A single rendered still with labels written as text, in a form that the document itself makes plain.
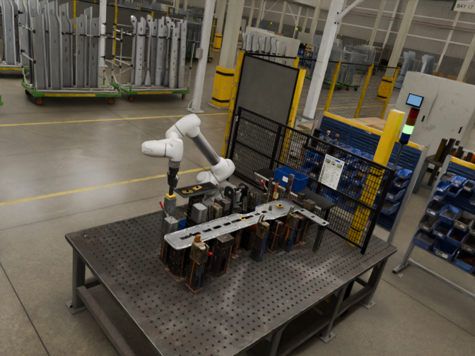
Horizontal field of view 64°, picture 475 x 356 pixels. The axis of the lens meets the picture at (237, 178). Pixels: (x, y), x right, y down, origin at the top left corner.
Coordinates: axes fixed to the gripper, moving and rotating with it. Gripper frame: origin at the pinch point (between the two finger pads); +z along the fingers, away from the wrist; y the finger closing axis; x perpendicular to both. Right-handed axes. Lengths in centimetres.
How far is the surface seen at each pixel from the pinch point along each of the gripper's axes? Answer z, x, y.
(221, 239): 17, 10, 51
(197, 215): 14.3, 12.2, 20.0
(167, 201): 7.4, -3.5, 2.1
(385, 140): -55, 154, 82
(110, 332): 96, -53, 18
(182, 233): 19.5, -7.1, 28.4
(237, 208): 23, 62, 14
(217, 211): 14.2, 30.5, 22.0
